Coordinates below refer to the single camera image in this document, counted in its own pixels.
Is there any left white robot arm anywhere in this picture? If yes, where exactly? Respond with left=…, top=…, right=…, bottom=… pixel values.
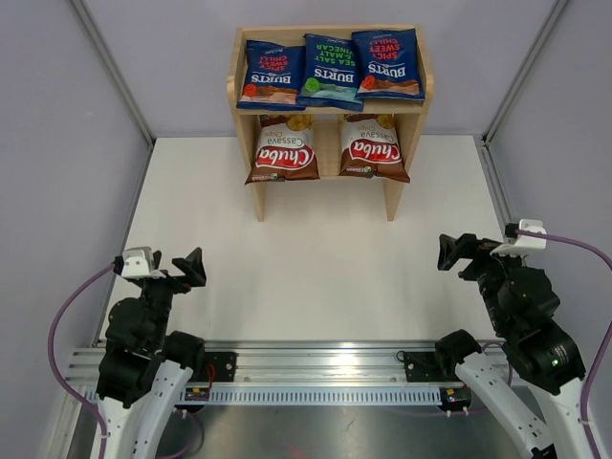
left=96, top=247, right=207, bottom=458

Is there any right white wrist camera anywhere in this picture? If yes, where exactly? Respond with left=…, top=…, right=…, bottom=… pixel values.
left=491, top=219, right=547, bottom=257

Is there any blue Burts sea salt bag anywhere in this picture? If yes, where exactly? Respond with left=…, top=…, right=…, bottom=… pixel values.
left=297, top=33, right=363, bottom=112

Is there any aluminium mounting rail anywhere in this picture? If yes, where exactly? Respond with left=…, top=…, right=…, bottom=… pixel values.
left=64, top=339, right=584, bottom=383

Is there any blue Burts spicy chilli bag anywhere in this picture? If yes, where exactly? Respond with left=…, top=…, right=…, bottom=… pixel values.
left=351, top=29, right=425, bottom=100

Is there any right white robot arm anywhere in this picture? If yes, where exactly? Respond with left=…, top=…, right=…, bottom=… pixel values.
left=433, top=224, right=611, bottom=458

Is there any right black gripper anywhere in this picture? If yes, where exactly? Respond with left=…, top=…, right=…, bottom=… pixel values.
left=438, top=231, right=527, bottom=331

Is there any wooden two-tier shelf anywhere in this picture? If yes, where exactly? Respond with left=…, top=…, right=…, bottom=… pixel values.
left=225, top=26, right=435, bottom=225

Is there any white slotted cable duct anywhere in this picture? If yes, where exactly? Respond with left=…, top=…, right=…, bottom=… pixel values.
left=176, top=386, right=442, bottom=406

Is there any Chuba cassava chips bag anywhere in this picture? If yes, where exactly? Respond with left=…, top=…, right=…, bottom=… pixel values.
left=339, top=114, right=410, bottom=183
left=245, top=114, right=319, bottom=185

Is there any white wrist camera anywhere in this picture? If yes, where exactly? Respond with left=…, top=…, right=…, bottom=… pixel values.
left=491, top=219, right=547, bottom=257
left=113, top=247, right=164, bottom=280

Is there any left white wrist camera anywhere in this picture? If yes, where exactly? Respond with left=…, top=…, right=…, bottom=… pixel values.
left=113, top=247, right=164, bottom=280

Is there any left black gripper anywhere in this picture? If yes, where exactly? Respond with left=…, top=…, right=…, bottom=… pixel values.
left=139, top=247, right=205, bottom=347

